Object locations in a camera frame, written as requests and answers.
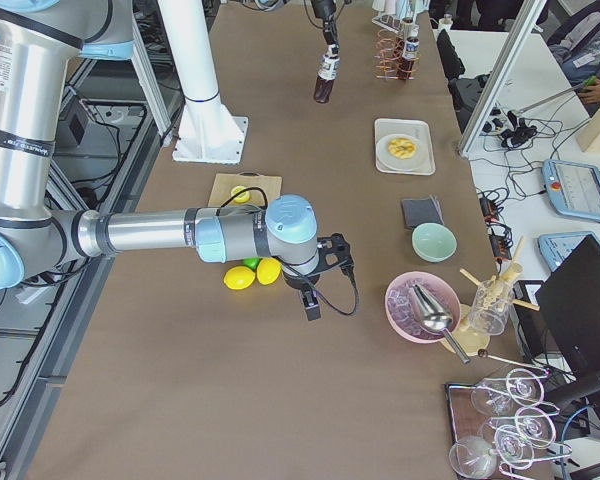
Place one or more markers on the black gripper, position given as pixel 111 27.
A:
pixel 321 8
pixel 297 283

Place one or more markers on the dark tea bottle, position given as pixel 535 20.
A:
pixel 326 75

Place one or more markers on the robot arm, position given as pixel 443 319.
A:
pixel 37 40

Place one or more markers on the tea bottle upper rack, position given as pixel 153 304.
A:
pixel 409 54

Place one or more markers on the cream serving tray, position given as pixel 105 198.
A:
pixel 414 128

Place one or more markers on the wine glass rack tray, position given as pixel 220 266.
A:
pixel 466 417

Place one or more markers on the green lime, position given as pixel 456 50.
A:
pixel 251 263

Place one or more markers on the yellow lemon near board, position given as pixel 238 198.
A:
pixel 239 278

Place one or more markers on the pink bowl of ice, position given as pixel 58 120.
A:
pixel 399 310

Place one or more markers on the lemon half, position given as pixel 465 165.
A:
pixel 240 194

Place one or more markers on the metal ice scoop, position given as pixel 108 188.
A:
pixel 435 318

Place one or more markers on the mint green bowl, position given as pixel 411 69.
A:
pixel 433 242

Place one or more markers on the grey folded cloth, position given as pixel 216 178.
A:
pixel 421 211

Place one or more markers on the wooden cutting board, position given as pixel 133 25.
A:
pixel 224 184

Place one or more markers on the white plate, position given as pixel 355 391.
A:
pixel 402 165

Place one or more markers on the wooden cup stand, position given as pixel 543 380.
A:
pixel 509 276

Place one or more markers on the clear glass cup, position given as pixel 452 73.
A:
pixel 489 312

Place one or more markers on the long bar spoon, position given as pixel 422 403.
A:
pixel 484 354

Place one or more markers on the wine glass lower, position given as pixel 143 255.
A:
pixel 471 457

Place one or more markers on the wine glass upper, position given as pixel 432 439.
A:
pixel 503 395

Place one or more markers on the blue teach pendant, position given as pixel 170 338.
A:
pixel 573 188
pixel 556 247

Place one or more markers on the wine glass middle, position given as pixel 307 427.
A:
pixel 516 437

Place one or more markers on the black monitor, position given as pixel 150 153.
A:
pixel 570 306

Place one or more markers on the copper wire bottle rack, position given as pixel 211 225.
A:
pixel 389 46

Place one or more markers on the ring pastry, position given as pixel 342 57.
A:
pixel 402 148

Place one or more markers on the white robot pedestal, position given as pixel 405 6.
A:
pixel 207 133

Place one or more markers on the aluminium frame post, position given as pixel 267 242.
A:
pixel 521 29

